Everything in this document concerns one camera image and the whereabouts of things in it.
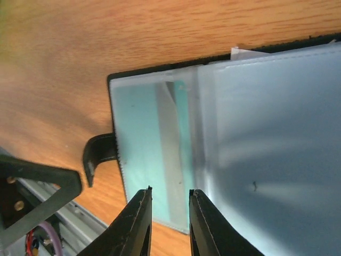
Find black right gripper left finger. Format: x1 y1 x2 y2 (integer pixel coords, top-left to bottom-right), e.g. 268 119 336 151
79 187 152 256

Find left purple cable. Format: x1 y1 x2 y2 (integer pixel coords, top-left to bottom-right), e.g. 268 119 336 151
37 221 64 256

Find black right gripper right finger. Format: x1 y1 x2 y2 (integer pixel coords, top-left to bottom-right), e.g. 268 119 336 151
189 189 262 256

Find aluminium rail front frame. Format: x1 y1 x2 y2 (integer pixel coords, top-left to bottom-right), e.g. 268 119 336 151
0 149 110 256

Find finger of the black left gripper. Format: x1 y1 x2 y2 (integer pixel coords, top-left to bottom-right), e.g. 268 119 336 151
1 155 82 242

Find black card holder wallet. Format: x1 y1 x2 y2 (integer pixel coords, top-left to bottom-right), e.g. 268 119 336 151
81 31 341 256

